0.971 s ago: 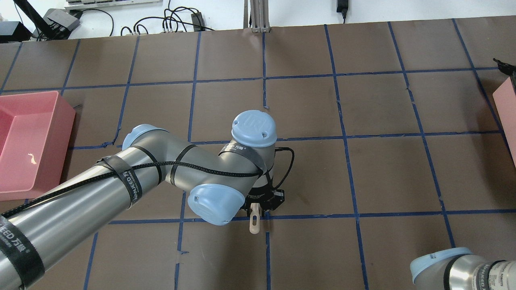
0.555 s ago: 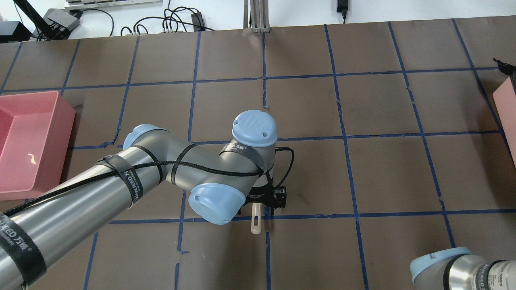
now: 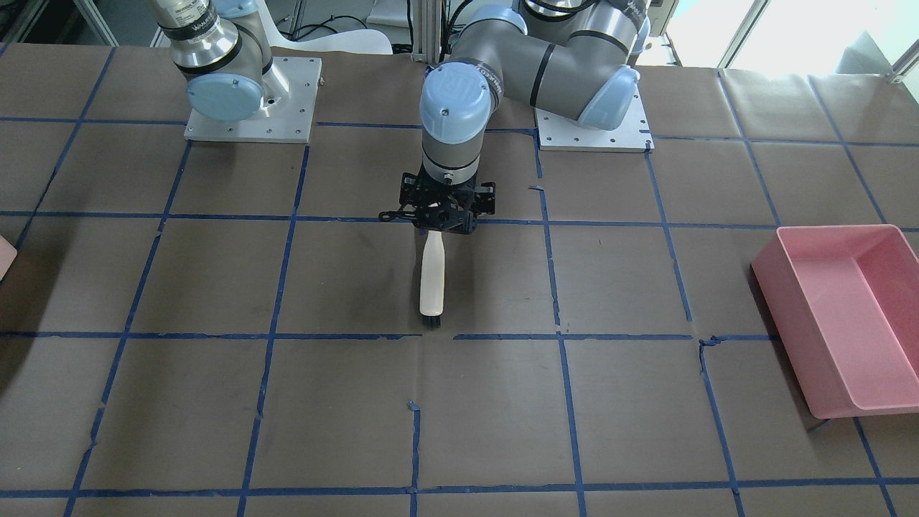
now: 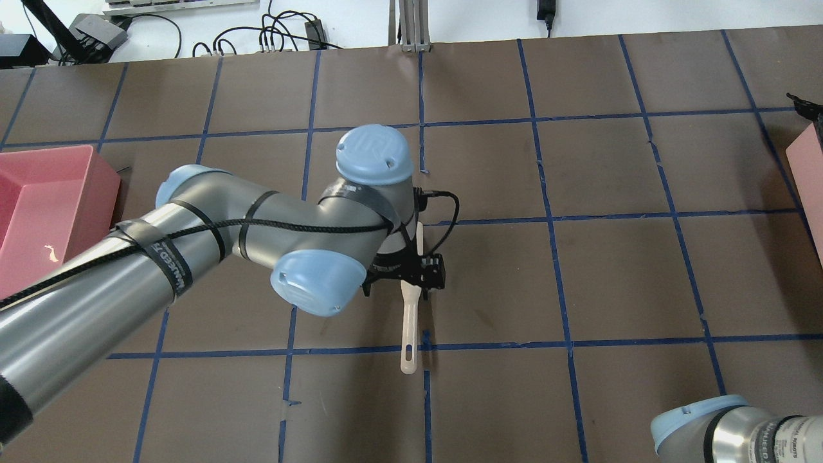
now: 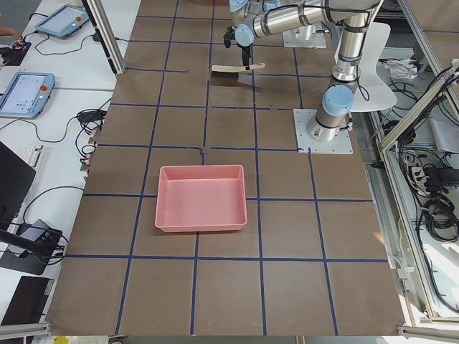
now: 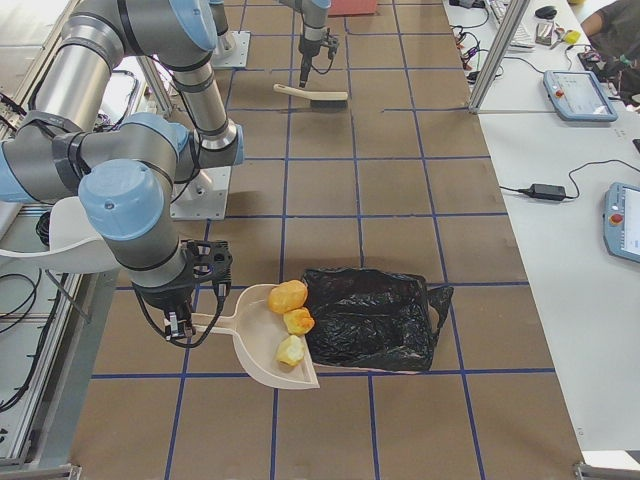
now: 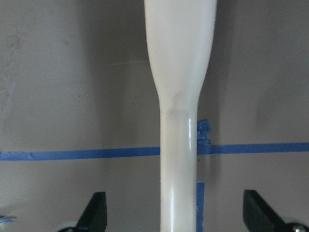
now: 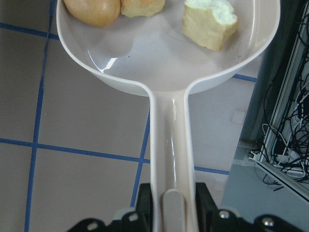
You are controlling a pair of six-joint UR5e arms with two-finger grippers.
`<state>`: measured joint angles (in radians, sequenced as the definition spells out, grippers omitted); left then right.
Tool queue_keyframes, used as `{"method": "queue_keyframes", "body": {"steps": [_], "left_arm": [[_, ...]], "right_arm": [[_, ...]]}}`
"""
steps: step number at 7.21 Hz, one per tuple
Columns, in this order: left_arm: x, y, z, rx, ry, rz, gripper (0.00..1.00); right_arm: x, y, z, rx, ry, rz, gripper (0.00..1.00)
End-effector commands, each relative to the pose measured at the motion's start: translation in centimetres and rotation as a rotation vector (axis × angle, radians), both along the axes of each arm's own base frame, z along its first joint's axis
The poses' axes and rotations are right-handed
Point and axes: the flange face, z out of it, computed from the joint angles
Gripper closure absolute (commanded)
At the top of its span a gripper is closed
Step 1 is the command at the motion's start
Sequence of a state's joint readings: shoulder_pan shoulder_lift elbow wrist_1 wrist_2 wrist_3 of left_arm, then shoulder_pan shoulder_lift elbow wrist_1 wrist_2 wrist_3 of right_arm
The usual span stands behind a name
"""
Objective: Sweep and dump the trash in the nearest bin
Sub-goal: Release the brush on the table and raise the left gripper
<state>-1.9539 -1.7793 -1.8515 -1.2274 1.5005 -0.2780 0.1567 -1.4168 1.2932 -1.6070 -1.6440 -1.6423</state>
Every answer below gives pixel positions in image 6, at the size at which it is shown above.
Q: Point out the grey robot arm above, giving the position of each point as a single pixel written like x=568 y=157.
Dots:
x=124 y=178
x=314 y=14

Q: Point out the white brush black bristles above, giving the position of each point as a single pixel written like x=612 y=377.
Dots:
x=317 y=99

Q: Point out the black power adapter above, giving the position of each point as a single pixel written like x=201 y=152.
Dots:
x=544 y=192

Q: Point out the yellow-green apple piece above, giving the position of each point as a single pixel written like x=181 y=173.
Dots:
x=291 y=351

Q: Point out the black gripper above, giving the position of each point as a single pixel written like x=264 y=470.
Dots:
x=305 y=56
x=161 y=298

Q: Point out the white plastic dustpan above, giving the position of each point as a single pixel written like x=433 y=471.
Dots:
x=256 y=333

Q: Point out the empty pink plastic bin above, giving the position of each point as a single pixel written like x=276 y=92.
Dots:
x=352 y=7

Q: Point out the orange bread piece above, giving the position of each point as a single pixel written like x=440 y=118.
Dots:
x=299 y=321

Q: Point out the brown potato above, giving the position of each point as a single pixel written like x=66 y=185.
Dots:
x=287 y=296

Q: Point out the white plastic chair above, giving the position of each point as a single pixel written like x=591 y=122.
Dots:
x=75 y=248

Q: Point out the blue teach pendant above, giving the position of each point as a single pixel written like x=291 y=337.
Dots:
x=578 y=96
x=621 y=221

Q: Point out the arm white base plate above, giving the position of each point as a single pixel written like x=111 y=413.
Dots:
x=232 y=50
x=205 y=197

